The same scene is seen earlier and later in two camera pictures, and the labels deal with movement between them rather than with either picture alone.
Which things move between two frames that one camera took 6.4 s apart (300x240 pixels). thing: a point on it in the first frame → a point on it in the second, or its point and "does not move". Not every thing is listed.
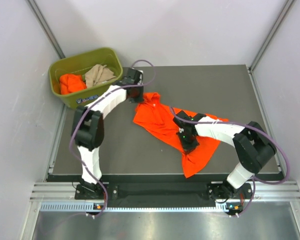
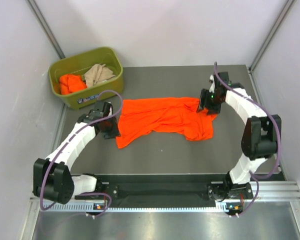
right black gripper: x=188 y=147 → x=204 y=103
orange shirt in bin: x=70 y=83 does not move
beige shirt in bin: x=98 y=74 does not move
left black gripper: x=138 y=99 → x=114 y=132
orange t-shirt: x=149 y=113 → x=139 y=117
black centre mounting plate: x=164 y=194 does not move
